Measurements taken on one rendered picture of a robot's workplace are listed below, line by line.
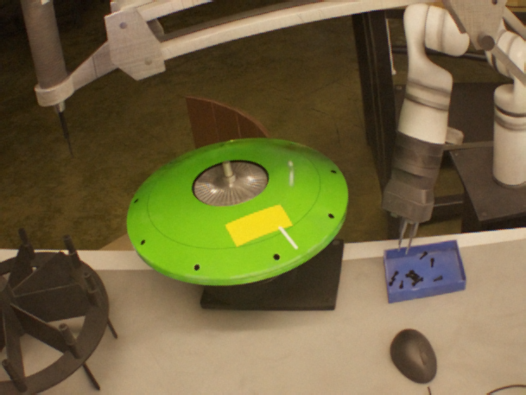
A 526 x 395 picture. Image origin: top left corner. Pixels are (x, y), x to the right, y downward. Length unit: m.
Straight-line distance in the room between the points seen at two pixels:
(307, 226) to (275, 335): 0.17
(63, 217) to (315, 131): 1.20
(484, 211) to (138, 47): 0.78
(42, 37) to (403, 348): 0.61
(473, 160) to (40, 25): 0.98
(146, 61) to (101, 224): 2.18
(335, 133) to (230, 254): 2.27
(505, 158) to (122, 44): 0.83
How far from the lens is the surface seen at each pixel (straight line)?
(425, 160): 0.93
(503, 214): 1.26
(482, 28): 0.76
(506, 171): 1.31
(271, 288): 1.00
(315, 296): 1.00
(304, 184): 0.94
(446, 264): 1.05
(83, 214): 2.95
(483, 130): 2.61
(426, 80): 0.92
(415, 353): 0.88
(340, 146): 3.01
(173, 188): 0.98
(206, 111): 1.61
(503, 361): 0.92
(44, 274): 1.03
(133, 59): 0.71
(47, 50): 0.72
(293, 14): 0.70
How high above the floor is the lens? 1.63
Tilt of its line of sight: 36 degrees down
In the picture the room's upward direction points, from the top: 10 degrees counter-clockwise
